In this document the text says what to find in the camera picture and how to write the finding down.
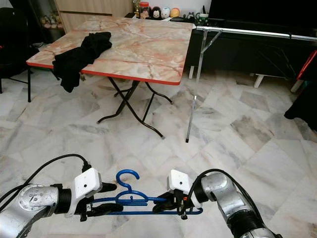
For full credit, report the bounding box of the blue plastic hanger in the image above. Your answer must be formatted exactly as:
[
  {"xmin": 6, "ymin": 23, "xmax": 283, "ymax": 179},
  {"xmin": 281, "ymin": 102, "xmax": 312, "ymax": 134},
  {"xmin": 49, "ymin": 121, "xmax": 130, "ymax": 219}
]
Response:
[{"xmin": 84, "ymin": 169, "xmax": 204, "ymax": 215}]

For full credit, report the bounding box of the plain black garment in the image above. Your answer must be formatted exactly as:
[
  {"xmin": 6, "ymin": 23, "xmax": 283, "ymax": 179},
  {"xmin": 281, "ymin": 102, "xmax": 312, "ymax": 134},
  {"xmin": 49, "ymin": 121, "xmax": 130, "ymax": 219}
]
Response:
[{"xmin": 52, "ymin": 31, "xmax": 112, "ymax": 93}]

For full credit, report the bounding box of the black TV console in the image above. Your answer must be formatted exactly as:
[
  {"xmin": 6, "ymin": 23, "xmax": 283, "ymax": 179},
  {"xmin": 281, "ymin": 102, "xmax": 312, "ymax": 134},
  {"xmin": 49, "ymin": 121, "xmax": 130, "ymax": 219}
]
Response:
[{"xmin": 188, "ymin": 20, "xmax": 317, "ymax": 90}]

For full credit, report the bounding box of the black chair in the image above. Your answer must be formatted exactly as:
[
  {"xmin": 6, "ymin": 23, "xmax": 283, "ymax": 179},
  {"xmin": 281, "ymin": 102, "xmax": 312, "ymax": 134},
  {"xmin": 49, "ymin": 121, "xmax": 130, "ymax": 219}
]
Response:
[{"xmin": 0, "ymin": 7, "xmax": 33, "ymax": 102}]

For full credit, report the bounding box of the small brown plush toy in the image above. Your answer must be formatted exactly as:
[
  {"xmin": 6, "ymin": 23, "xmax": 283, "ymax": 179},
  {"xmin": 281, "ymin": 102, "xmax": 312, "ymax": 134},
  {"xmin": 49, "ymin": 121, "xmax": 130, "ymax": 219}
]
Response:
[{"xmin": 42, "ymin": 15, "xmax": 60, "ymax": 30}]

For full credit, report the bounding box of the light wooden cabinet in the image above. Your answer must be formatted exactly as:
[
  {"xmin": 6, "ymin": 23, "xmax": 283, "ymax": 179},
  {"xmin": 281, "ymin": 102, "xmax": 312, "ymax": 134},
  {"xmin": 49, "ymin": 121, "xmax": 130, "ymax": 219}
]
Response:
[{"xmin": 53, "ymin": 0, "xmax": 137, "ymax": 33}]

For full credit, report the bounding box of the red capped brown toy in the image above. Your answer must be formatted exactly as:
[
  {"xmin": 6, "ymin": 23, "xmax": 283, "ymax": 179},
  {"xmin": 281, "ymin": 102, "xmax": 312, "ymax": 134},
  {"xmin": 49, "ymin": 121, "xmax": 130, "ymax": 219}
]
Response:
[{"xmin": 139, "ymin": 2, "xmax": 152, "ymax": 19}]

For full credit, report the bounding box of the black round plush toy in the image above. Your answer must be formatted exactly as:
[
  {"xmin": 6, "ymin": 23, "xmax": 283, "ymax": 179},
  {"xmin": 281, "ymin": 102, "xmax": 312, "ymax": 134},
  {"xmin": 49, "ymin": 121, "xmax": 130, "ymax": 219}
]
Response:
[{"xmin": 151, "ymin": 6, "xmax": 163, "ymax": 19}]

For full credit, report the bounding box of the black flat television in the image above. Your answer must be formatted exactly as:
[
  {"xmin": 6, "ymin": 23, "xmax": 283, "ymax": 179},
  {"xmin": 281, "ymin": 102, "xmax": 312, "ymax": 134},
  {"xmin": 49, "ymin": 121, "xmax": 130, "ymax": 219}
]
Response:
[{"xmin": 208, "ymin": 0, "xmax": 317, "ymax": 21}]

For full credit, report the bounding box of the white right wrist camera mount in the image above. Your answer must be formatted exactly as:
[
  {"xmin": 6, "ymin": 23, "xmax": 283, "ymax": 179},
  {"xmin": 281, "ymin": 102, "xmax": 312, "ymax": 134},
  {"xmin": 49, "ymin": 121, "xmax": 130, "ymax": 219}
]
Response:
[{"xmin": 167, "ymin": 170, "xmax": 194, "ymax": 195}]

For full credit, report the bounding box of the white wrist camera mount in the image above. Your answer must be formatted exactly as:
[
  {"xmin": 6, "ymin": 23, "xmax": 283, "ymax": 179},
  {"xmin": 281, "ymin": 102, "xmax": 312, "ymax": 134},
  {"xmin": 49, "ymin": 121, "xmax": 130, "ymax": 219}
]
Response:
[
  {"xmin": 167, "ymin": 170, "xmax": 194, "ymax": 195},
  {"xmin": 74, "ymin": 168, "xmax": 104, "ymax": 204}
]

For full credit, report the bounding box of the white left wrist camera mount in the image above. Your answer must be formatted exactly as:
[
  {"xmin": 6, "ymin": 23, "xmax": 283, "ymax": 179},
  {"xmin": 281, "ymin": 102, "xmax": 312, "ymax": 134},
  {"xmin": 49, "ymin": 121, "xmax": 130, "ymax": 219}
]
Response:
[{"xmin": 74, "ymin": 168, "xmax": 104, "ymax": 204}]

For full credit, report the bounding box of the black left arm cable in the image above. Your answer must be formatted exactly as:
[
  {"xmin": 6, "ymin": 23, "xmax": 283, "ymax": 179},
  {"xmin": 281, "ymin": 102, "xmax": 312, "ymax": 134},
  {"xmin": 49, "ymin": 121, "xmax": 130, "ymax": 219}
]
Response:
[{"xmin": 0, "ymin": 153, "xmax": 92, "ymax": 211}]

